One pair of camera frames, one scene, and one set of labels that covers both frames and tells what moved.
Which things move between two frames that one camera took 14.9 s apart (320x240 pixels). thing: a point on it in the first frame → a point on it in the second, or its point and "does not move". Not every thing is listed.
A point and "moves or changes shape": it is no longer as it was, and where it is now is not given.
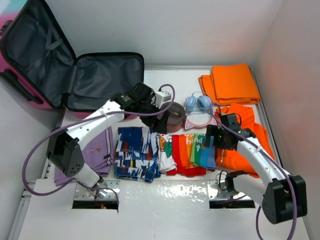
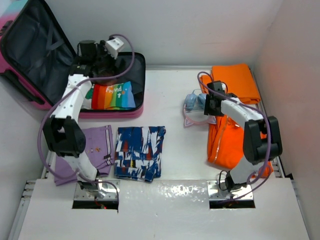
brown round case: [176, 117] → [105, 74]
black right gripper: [216, 144] → [208, 111]
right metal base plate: [217, 190] does not move
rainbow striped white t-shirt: [185, 155] → [116, 96]
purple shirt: [99, 155] does not move
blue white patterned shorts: [136, 155] does not move
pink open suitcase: [37, 55] does not move
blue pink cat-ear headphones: [202, 105] moves or changes shape
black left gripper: [156, 125] → [102, 50]
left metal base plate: [104, 190] does not move
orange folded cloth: [230, 84] does not move
